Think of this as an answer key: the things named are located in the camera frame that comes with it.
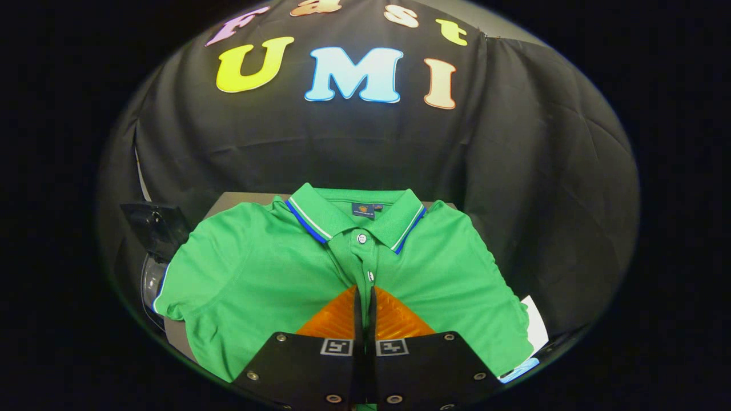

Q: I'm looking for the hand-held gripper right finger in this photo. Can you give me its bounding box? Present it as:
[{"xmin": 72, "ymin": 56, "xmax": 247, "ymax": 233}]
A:
[{"xmin": 365, "ymin": 284, "xmax": 504, "ymax": 411}]

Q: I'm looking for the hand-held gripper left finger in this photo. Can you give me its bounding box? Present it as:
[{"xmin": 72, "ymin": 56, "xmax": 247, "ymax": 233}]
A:
[{"xmin": 233, "ymin": 284, "xmax": 367, "ymax": 411}]

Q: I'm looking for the green polo shirt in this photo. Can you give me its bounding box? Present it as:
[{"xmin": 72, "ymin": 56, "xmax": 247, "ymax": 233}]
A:
[{"xmin": 153, "ymin": 183, "xmax": 535, "ymax": 411}]

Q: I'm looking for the dark washing machine lid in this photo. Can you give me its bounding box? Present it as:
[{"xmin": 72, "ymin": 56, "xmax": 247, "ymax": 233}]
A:
[{"xmin": 120, "ymin": 203, "xmax": 192, "ymax": 263}]

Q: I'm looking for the white table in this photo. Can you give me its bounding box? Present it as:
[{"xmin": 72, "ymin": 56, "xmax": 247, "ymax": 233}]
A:
[{"xmin": 520, "ymin": 295, "xmax": 549, "ymax": 354}]

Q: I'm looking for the beige cabinet with dark top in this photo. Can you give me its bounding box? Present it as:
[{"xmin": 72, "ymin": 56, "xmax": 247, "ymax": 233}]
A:
[{"xmin": 163, "ymin": 191, "xmax": 457, "ymax": 366}]

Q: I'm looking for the black backdrop cloth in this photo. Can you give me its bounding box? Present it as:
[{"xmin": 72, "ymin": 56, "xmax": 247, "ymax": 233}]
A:
[{"xmin": 97, "ymin": 0, "xmax": 640, "ymax": 366}]

